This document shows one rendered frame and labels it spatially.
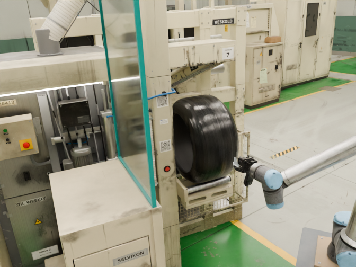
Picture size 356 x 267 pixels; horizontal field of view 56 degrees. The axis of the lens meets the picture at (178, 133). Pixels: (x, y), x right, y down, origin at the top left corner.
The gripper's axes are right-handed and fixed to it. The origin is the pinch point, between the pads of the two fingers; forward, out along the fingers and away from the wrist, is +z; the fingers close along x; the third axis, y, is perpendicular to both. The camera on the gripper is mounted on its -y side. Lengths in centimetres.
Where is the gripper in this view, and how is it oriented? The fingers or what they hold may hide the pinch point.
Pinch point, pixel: (234, 163)
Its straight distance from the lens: 198.9
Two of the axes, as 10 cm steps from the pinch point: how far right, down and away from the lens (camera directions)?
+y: -1.0, -9.6, -2.5
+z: -4.0, -1.9, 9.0
